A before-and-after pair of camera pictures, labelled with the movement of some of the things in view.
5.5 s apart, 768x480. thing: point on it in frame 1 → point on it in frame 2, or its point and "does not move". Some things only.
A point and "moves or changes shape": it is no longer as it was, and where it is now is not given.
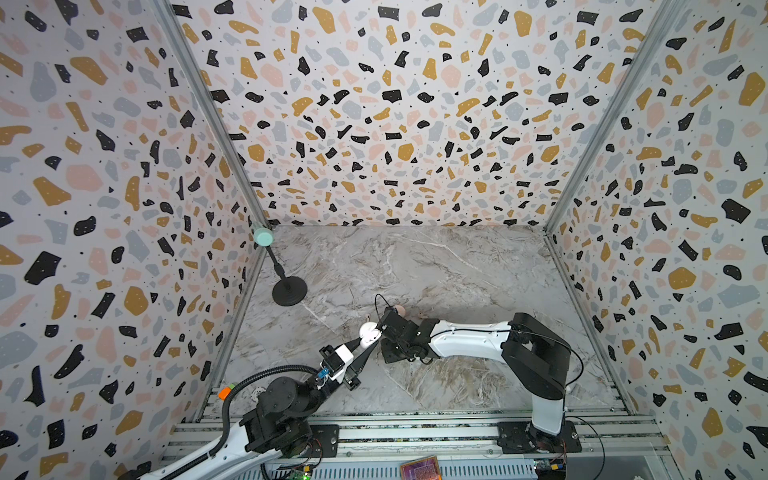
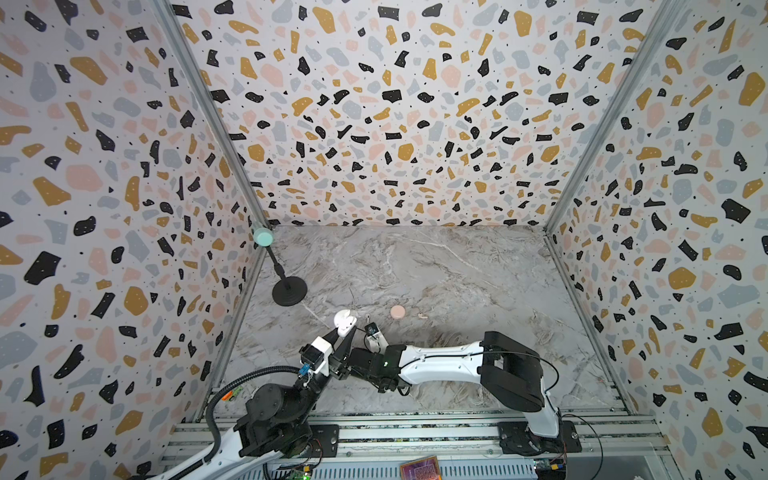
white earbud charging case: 369,334 moves or changes shape
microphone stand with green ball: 287,291 does not move
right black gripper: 391,335 → 362,357
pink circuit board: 421,469 does not move
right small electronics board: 550,468 does not move
